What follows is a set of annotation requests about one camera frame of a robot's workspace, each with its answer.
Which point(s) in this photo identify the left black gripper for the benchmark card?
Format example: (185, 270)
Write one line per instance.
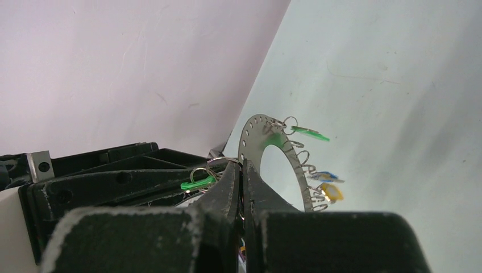
(139, 174)

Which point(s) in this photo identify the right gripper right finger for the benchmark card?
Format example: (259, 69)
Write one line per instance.
(280, 238)

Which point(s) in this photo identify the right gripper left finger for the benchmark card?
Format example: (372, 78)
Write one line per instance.
(201, 237)

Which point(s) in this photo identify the yellow key tag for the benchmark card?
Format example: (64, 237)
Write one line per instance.
(331, 192)

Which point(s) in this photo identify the blue key tag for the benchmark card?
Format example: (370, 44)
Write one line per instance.
(325, 177)

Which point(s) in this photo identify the metal disc keyring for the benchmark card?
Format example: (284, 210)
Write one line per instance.
(242, 189)

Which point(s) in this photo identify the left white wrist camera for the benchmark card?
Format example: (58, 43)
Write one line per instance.
(16, 252)

